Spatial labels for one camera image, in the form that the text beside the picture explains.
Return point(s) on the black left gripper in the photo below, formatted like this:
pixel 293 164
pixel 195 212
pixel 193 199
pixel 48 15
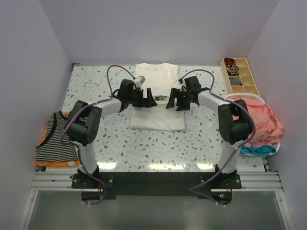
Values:
pixel 148 102

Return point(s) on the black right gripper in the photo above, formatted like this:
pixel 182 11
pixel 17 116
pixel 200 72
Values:
pixel 175 93

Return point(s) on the white floral print t-shirt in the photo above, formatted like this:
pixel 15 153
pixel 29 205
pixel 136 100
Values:
pixel 160 78

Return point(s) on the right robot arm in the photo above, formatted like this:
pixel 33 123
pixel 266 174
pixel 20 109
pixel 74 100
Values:
pixel 235 123

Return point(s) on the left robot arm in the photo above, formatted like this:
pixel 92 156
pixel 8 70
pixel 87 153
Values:
pixel 84 121

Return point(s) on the grey rolled socks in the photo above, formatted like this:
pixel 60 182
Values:
pixel 235 81

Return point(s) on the pink black rolled socks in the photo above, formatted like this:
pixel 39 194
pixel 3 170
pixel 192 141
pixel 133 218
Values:
pixel 232 70

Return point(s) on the red black rolled socks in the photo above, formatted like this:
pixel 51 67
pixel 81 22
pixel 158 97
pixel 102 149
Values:
pixel 229 61

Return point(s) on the wooden compartment organizer box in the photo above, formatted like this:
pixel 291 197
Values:
pixel 245 74

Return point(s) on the white plastic laundry basket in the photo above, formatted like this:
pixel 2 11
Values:
pixel 236 96

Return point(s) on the salmon orange garment in basket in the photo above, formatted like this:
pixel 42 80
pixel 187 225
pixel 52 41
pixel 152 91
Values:
pixel 269 130

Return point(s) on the teal garment in basket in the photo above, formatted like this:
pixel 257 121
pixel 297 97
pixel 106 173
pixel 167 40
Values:
pixel 264 150

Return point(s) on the black white striped folded shirt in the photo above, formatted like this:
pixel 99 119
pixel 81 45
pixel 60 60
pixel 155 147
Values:
pixel 52 143

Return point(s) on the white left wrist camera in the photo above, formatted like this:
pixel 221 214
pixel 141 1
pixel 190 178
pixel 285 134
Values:
pixel 138 81

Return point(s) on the aluminium table frame rail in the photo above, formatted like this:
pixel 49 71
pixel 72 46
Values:
pixel 244 181

